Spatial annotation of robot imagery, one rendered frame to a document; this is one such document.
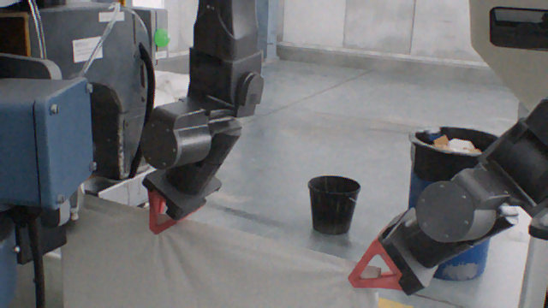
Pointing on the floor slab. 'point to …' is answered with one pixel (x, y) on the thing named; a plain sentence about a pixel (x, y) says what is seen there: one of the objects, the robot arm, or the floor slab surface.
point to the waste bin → (438, 169)
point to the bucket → (332, 203)
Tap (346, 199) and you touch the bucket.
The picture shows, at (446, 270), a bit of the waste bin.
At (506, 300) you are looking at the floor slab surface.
